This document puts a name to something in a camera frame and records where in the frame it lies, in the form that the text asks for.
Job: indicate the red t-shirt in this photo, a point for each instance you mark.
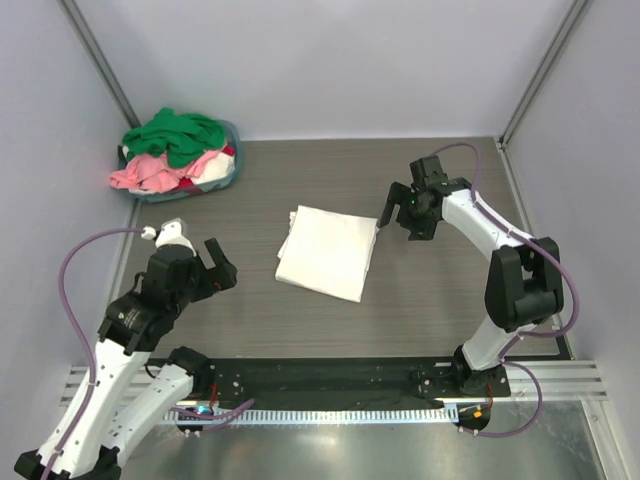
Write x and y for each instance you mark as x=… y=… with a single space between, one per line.
x=187 y=183

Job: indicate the white t-shirt robot print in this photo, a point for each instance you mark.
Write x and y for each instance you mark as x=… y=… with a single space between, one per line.
x=327 y=252

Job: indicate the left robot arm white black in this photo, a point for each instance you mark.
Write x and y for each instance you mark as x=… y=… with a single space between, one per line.
x=94 y=439

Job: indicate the right aluminium corner post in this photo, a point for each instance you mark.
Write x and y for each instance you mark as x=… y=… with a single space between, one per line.
x=561 y=38

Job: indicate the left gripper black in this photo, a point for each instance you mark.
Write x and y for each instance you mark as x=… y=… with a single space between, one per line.
x=214 y=279

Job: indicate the white slotted cable duct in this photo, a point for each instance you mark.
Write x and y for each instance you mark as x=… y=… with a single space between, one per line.
x=446 y=414

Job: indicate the aluminium corner post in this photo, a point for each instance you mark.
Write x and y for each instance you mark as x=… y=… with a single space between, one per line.
x=561 y=38
x=79 y=24

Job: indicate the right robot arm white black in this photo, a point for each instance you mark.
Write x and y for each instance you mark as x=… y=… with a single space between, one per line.
x=524 y=286

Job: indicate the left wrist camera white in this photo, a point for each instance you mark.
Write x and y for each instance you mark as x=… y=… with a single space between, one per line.
x=171 y=233

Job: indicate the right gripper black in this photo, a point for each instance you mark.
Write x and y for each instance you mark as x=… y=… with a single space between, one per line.
x=400 y=194

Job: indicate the white t-shirt in basket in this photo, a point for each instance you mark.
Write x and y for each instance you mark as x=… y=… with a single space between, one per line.
x=215 y=168

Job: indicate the teal laundry basket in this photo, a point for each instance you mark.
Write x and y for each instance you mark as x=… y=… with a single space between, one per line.
x=176 y=194

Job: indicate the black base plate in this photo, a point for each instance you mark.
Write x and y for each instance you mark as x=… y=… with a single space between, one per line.
x=431 y=377

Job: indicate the green t-shirt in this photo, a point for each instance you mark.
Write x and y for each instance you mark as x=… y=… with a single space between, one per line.
x=183 y=138

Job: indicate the left aluminium corner post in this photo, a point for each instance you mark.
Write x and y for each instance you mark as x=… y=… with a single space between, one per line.
x=79 y=24

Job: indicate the pink t-shirt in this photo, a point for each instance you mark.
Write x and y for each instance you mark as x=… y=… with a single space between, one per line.
x=149 y=174

